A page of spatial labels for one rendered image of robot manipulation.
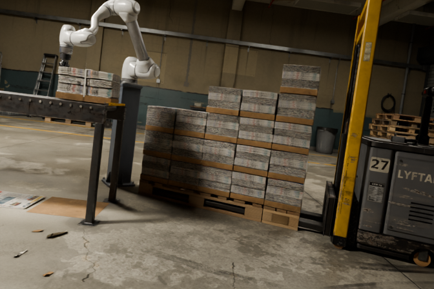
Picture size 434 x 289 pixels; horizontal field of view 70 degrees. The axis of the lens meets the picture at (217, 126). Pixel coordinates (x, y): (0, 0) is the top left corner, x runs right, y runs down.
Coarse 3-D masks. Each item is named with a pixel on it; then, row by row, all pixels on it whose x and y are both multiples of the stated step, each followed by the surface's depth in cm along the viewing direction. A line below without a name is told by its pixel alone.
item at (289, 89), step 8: (280, 88) 247; (288, 88) 245; (296, 88) 243; (304, 88) 241; (280, 120) 247; (288, 120) 245; (296, 120) 243; (304, 120) 242; (312, 120) 240; (272, 144) 249; (296, 152) 244; (304, 152) 242; (272, 176) 250; (280, 176) 248; (288, 176) 246; (288, 208) 246; (296, 208) 244
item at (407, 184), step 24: (384, 144) 211; (408, 144) 211; (360, 168) 242; (384, 168) 211; (408, 168) 207; (432, 168) 203; (360, 192) 226; (384, 192) 212; (408, 192) 207; (432, 192) 203; (360, 216) 217; (384, 216) 213; (408, 216) 207; (432, 216) 203; (360, 240) 216; (384, 240) 211; (408, 240) 208; (432, 240) 204
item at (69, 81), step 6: (60, 66) 217; (60, 72) 217; (66, 72) 218; (72, 72) 218; (78, 72) 219; (60, 78) 218; (66, 78) 218; (72, 78) 219; (78, 78) 219; (60, 84) 219; (66, 84) 219; (72, 84) 219; (78, 84) 219; (60, 90) 219; (66, 90) 219; (72, 90) 220; (78, 90) 220
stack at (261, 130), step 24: (168, 120) 278; (192, 120) 272; (216, 120) 265; (240, 120) 259; (264, 120) 252; (144, 144) 286; (168, 144) 278; (192, 144) 271; (216, 144) 264; (240, 144) 260; (144, 168) 287; (168, 168) 279; (192, 168) 271; (216, 168) 265; (264, 168) 252; (144, 192) 286; (168, 192) 297; (192, 192) 271; (240, 192) 258; (264, 192) 252; (240, 216) 258
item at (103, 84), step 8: (96, 72) 220; (104, 72) 221; (96, 80) 221; (104, 80) 221; (112, 80) 225; (96, 88) 221; (104, 88) 222; (112, 88) 223; (96, 96) 222; (104, 96) 222; (112, 96) 225
